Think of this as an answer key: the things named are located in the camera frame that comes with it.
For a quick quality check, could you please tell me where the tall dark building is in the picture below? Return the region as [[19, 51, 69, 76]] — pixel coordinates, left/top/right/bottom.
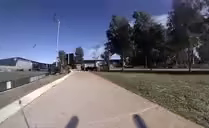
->
[[65, 52, 76, 66]]

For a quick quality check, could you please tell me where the distant low building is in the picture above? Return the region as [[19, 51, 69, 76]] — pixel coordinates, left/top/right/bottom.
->
[[80, 54, 125, 71]]

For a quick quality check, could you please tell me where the green sports field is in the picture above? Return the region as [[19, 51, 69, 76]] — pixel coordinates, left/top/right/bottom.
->
[[0, 70, 50, 84]]

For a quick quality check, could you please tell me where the low grey building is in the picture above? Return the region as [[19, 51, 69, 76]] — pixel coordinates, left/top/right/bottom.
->
[[0, 56, 53, 72]]

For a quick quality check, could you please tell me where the row of trees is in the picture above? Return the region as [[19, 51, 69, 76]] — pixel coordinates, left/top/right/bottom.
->
[[100, 0, 209, 73]]

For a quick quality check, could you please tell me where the tall floodlight pole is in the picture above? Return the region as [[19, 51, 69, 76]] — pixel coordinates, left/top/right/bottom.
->
[[52, 13, 62, 68]]

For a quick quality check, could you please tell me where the pale concrete kerb strip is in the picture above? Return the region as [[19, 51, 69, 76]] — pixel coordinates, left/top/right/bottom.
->
[[0, 71, 75, 128]]

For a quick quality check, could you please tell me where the dry grass field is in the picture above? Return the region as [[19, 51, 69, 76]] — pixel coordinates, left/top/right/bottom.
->
[[93, 70, 209, 128]]

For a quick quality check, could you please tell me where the tan concrete path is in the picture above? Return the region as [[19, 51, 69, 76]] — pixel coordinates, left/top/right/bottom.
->
[[0, 70, 206, 128]]

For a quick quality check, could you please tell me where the robot's own part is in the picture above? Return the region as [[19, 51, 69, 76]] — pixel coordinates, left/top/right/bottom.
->
[[132, 113, 148, 128], [64, 115, 80, 128]]

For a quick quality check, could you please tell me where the white panel fence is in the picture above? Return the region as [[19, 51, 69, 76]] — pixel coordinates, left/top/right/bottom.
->
[[0, 73, 50, 95]]

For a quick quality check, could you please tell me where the single slim tree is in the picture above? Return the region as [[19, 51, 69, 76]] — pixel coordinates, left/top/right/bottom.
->
[[74, 46, 85, 64]]

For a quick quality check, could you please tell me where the grass strip beside kerb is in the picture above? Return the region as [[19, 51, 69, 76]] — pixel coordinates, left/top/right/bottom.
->
[[0, 73, 68, 114]]

